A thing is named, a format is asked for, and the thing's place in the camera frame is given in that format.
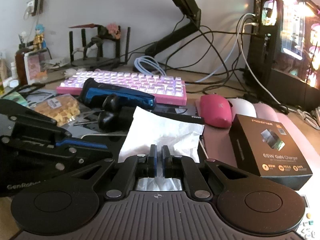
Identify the magenta computer mouse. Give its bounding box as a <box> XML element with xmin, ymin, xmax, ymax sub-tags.
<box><xmin>200</xmin><ymin>94</ymin><xmax>232</xmax><ymax>128</ymax></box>

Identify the white computer mouse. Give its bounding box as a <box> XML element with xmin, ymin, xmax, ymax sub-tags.
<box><xmin>228</xmin><ymin>98</ymin><xmax>257</xmax><ymax>120</ymax></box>

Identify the blue haired gold figurine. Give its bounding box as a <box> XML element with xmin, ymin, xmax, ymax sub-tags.
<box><xmin>33</xmin><ymin>24</ymin><xmax>46</xmax><ymax>50</ymax></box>

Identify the coiled light blue cable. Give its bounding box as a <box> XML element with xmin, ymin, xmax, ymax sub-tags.
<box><xmin>134</xmin><ymin>55</ymin><xmax>167</xmax><ymax>76</ymax></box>

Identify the white remote control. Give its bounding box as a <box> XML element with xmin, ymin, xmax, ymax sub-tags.
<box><xmin>296</xmin><ymin>195</ymin><xmax>319</xmax><ymax>240</ymax></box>

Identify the floral tissue pack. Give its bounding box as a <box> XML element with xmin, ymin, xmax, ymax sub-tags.
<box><xmin>3</xmin><ymin>92</ymin><xmax>28</xmax><ymax>107</ymax></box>

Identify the pale pink computer mouse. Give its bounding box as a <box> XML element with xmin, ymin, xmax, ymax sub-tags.
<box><xmin>253</xmin><ymin>103</ymin><xmax>279</xmax><ymax>122</ymax></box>

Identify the white paper tissue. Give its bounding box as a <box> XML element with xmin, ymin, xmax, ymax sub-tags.
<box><xmin>118</xmin><ymin>106</ymin><xmax>205</xmax><ymax>192</ymax></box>

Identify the black charger box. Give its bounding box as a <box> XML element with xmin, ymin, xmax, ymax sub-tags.
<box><xmin>229</xmin><ymin>114</ymin><xmax>312</xmax><ymax>191</ymax></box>

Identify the packaged yellow waffle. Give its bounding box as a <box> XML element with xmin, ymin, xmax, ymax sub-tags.
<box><xmin>34</xmin><ymin>94</ymin><xmax>80</xmax><ymax>127</ymax></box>

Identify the black wifi router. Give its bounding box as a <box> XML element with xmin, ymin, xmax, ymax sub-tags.
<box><xmin>69</xmin><ymin>23</ymin><xmax>131</xmax><ymax>69</ymax></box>

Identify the black rgb computer tower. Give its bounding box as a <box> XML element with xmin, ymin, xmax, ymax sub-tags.
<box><xmin>244</xmin><ymin>0</ymin><xmax>319</xmax><ymax>111</ymax></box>

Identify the brown glass bottle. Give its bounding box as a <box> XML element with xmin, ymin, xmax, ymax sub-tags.
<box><xmin>15</xmin><ymin>44</ymin><xmax>31</xmax><ymax>85</ymax></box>

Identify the pink mechanical keyboard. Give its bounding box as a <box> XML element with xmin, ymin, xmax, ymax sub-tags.
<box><xmin>56</xmin><ymin>70</ymin><xmax>187</xmax><ymax>106</ymax></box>

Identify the blue electric shaver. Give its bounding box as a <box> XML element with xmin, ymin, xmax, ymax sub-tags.
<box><xmin>78</xmin><ymin>78</ymin><xmax>156</xmax><ymax>133</ymax></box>

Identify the pink haired dark figurine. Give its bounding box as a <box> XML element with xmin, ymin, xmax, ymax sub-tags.
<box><xmin>71</xmin><ymin>23</ymin><xmax>121</xmax><ymax>61</ymax></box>

